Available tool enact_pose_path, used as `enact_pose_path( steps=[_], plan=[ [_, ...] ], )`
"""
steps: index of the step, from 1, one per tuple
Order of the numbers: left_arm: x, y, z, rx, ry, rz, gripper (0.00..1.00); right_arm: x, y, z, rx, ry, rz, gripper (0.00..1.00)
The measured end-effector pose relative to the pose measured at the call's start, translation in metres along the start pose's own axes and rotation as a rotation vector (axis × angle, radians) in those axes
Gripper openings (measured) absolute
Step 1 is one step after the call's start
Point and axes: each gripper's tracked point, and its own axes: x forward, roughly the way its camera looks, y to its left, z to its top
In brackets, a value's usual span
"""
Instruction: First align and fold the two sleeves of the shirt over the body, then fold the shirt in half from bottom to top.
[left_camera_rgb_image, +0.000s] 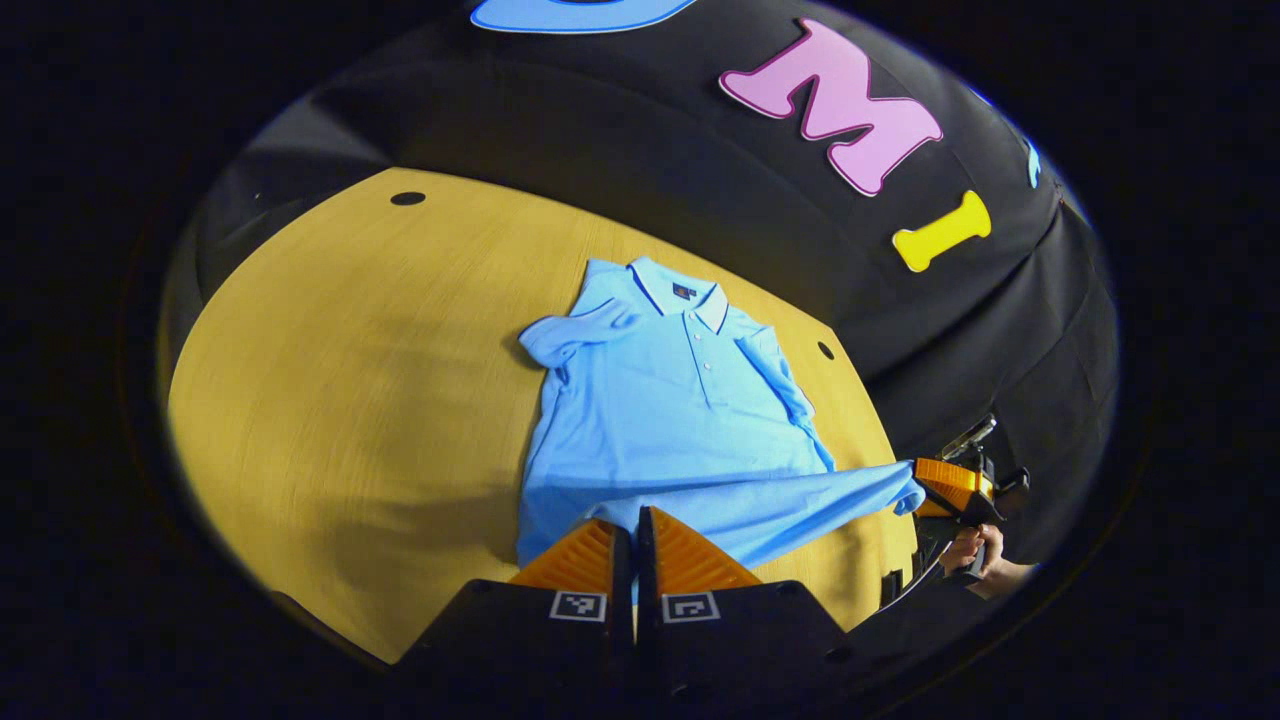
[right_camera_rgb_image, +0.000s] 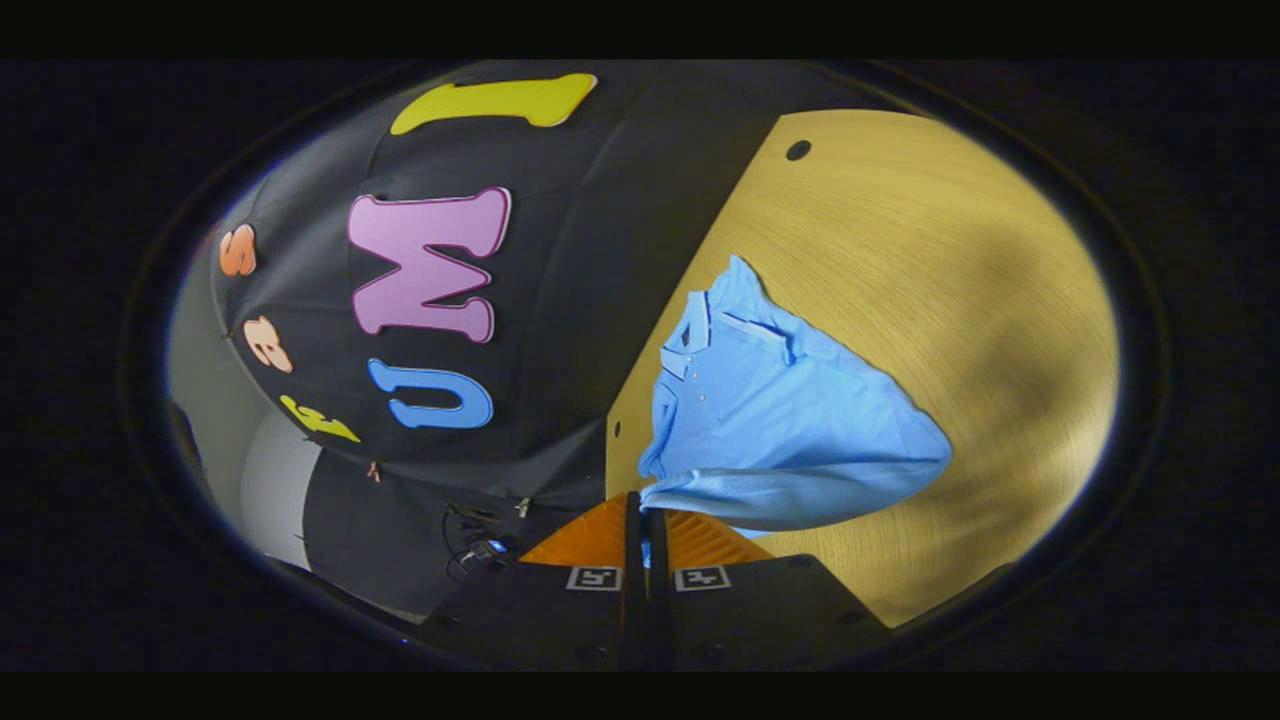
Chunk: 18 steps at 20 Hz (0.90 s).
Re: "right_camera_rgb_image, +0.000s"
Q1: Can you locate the light blue T-shirt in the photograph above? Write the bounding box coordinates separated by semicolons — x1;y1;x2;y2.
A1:
638;255;953;567

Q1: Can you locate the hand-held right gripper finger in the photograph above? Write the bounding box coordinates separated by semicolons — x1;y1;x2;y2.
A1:
646;508;891;671
420;490;647;671

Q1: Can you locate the black backdrop cloth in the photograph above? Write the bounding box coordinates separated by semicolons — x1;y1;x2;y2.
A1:
205;60;801;616

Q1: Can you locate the black cable tangle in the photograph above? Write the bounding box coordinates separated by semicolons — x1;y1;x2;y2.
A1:
440;503;521;583

